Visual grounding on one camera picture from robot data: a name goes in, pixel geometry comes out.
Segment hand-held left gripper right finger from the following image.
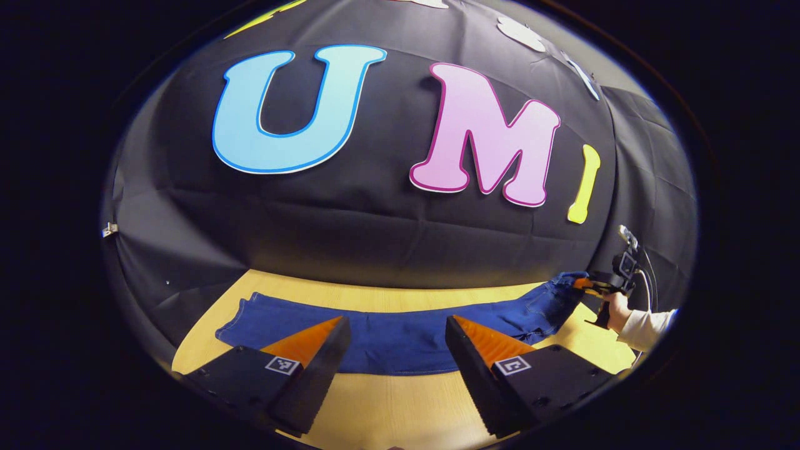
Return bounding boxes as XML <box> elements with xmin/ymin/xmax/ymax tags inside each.
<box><xmin>445</xmin><ymin>314</ymin><xmax>616</xmax><ymax>438</ymax></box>

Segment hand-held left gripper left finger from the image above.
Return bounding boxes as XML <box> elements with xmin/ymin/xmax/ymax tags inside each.
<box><xmin>181</xmin><ymin>316</ymin><xmax>352</xmax><ymax>438</ymax></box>

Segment blue denim jeans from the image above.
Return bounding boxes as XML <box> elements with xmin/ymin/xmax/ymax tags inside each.
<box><xmin>216</xmin><ymin>271</ymin><xmax>591</xmax><ymax>377</ymax></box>

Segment black backdrop cloth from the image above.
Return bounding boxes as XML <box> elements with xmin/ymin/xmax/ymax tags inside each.
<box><xmin>103</xmin><ymin>0</ymin><xmax>698</xmax><ymax>369</ymax></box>

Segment thin black cable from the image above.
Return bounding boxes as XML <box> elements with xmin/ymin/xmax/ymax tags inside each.
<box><xmin>634</xmin><ymin>249</ymin><xmax>659</xmax><ymax>313</ymax></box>

